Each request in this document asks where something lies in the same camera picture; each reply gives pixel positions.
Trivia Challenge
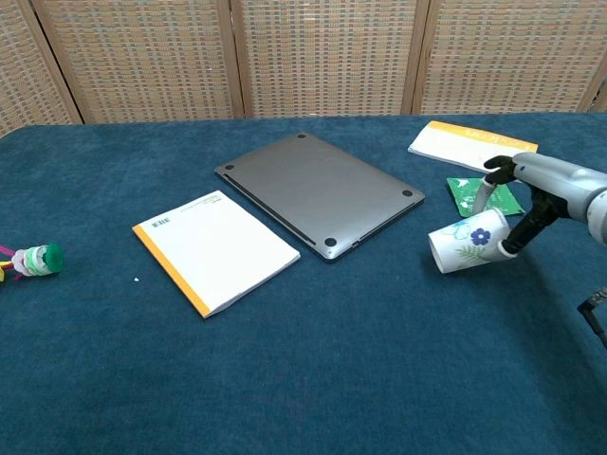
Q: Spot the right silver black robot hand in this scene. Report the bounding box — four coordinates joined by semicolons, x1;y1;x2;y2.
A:
469;151;607;260

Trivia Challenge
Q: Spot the white floral paper cup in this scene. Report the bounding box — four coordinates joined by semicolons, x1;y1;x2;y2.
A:
427;208;511;275

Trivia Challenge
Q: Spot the green tea packet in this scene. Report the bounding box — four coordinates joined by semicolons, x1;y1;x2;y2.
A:
445;175;526;218

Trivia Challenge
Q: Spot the woven bamboo screen panel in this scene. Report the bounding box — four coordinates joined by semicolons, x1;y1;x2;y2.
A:
412;0;607;116
580;78;607;114
230;0;431;119
30;0;246;125
0;0;84;138

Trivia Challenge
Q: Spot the white notebook with orange band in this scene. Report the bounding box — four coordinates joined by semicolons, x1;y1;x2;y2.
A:
407;120;540;173

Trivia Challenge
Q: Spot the grey closed laptop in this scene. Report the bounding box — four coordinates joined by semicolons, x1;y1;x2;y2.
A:
213;132;426;263

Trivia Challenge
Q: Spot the blue table cloth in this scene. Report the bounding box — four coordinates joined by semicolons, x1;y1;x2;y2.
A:
0;112;607;455

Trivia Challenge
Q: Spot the white notebook with barcode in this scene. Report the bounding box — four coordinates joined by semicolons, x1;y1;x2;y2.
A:
132;190;302;319

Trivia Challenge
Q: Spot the green-capped small bottle toy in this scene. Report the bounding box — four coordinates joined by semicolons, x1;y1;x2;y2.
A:
0;243;65;284

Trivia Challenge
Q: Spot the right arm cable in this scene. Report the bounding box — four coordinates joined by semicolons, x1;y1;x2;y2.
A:
577;288;607;353

